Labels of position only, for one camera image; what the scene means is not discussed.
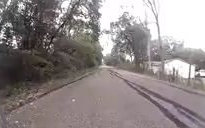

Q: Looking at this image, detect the dark grey asphalt road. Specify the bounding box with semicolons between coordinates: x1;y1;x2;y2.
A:
3;65;205;128

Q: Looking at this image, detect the clump of dark trees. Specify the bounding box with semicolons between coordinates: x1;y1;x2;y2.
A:
103;11;153;71

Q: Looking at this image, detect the tall bare tree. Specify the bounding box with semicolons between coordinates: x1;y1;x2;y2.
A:
143;0;166;79

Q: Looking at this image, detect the dense green wood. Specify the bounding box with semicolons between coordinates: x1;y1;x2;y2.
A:
0;0;104;88

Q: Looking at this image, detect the white low building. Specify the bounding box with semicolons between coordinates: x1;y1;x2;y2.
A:
149;58;197;80

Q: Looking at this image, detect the leaf-strewn earth verge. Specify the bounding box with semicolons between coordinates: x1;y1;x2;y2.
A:
0;68;99;113

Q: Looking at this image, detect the row of green trees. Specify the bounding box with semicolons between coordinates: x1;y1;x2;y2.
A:
149;36;205;71

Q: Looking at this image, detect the white car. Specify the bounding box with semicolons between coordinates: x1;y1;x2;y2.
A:
195;69;205;79

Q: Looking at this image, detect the wooden post fence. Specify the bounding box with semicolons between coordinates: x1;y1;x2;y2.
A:
158;64;205;92

